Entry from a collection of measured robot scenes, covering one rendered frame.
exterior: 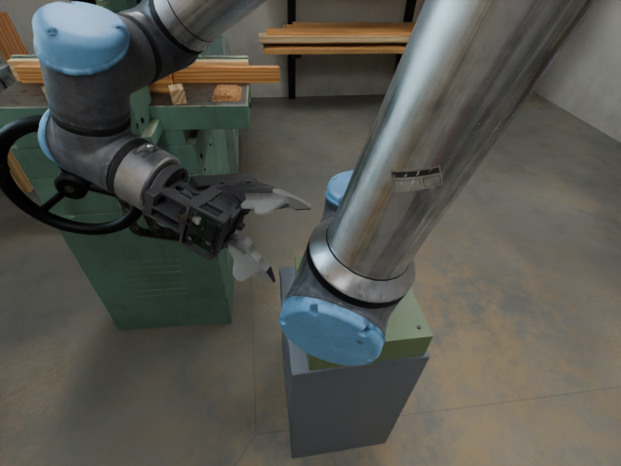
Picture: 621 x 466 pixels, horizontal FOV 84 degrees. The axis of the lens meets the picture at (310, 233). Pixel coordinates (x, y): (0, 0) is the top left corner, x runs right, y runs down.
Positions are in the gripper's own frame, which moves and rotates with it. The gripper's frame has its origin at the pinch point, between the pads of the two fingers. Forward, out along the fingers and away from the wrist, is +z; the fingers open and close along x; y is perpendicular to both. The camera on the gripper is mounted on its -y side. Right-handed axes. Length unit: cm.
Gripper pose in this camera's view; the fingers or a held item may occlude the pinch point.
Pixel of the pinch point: (294, 245)
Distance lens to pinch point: 50.6
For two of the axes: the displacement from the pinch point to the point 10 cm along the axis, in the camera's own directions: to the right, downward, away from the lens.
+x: 3.8, -7.3, -5.7
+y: -2.9, 4.9, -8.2
